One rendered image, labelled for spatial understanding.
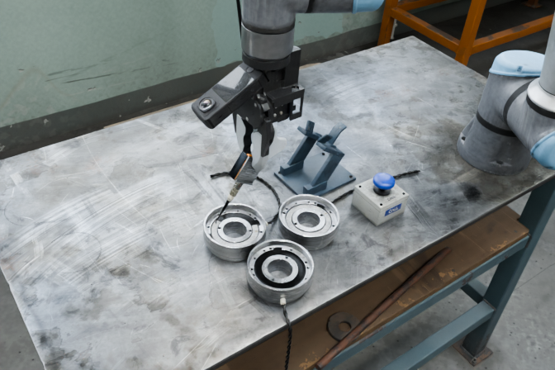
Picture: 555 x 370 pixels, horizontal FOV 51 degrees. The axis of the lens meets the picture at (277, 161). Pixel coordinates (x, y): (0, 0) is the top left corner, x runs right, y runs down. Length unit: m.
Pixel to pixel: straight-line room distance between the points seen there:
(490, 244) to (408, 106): 0.38
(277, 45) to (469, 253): 0.81
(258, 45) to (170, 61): 1.91
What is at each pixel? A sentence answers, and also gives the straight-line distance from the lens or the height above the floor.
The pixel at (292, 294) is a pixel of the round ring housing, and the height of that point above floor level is 0.83.
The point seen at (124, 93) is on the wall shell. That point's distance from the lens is 2.69.
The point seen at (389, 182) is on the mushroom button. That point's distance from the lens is 1.05.
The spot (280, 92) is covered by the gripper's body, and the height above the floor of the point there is 1.07.
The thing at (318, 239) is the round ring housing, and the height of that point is 0.83.
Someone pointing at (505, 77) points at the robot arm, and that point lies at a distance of 1.19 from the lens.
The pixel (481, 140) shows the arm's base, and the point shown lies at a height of 0.86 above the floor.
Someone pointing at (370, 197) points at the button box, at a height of 0.85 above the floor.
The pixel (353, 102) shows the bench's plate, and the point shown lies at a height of 0.80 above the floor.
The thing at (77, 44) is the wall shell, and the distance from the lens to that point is 2.50.
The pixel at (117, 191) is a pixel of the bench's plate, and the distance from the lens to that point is 1.12.
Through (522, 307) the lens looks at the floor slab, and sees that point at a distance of 2.16.
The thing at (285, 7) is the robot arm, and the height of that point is 1.21.
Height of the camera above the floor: 1.53
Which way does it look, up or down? 39 degrees down
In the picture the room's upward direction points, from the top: 5 degrees clockwise
